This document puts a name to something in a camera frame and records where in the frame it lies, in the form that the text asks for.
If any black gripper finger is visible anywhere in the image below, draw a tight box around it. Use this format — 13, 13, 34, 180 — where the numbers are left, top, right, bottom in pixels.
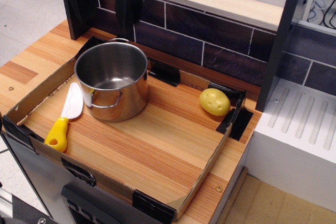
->
115, 0, 144, 38
78, 0, 98, 25

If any white drying rack sink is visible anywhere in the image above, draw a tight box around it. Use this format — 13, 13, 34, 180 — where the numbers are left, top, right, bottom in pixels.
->
245, 80, 335, 211

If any cardboard fence with black tape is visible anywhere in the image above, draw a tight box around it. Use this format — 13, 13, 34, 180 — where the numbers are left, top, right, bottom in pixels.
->
2, 35, 254, 222

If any yellow handled white toy knife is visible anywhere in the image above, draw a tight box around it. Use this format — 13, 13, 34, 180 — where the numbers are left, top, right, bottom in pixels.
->
44, 82, 84, 152

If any yellow toy potato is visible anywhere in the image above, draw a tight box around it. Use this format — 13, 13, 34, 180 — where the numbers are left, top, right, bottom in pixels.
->
199, 88, 230, 116

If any shiny metal pot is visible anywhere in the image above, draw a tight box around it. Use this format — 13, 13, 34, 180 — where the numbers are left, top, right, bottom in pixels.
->
75, 38, 149, 122

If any dark grey vertical post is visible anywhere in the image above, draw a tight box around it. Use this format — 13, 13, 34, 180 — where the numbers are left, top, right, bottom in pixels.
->
256, 0, 299, 112

